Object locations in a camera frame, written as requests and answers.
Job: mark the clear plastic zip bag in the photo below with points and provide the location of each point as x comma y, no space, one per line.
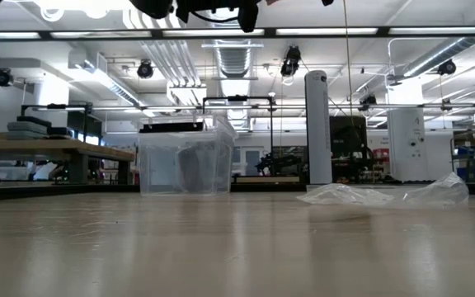
439,194
224,163

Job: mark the brown elastic bandage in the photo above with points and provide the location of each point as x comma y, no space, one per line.
198,165

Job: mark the clear plastic box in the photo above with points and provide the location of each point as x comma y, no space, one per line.
151,165

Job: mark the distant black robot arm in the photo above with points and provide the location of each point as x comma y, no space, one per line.
278,163

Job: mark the black ceiling-hung reel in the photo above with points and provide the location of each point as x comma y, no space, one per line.
368,101
145,69
446,67
3,77
290,62

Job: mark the white tower column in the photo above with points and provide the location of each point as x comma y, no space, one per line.
318,123

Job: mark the black cabinet machine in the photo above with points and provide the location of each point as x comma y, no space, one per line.
349,140

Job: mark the white building pillar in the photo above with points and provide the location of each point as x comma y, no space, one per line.
406,144

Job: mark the distant wooden table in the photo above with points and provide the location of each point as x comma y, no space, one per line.
266,180

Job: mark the wooden workbench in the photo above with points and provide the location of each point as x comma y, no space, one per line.
48,146

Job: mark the stack of grey cases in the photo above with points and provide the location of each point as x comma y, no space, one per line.
27,130

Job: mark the person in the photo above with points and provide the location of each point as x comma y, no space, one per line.
43,171

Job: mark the translucent storage bin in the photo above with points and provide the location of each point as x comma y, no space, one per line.
12,173

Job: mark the black frame crossbar with lights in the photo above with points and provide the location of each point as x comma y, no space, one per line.
384,31

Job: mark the distant black frame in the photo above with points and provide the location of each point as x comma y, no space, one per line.
237,98

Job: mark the black table edge rail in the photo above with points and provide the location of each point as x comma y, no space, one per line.
27,193

